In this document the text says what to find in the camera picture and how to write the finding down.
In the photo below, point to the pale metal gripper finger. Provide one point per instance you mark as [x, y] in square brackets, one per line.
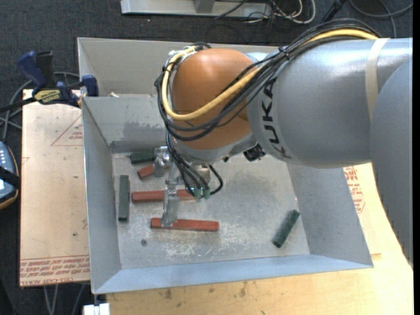
[171, 205]
[161, 157]

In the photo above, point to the dark green flat block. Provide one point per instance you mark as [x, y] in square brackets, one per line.
[141, 157]
[124, 197]
[286, 228]

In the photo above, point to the red-brown flat block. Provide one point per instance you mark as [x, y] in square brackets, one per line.
[147, 196]
[145, 172]
[197, 225]

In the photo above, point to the grey metal bin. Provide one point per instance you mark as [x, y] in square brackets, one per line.
[249, 208]

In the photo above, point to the brown cardboard board red print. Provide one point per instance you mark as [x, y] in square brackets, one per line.
[52, 182]

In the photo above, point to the black cylinder on white bracket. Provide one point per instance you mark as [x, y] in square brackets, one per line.
[254, 152]

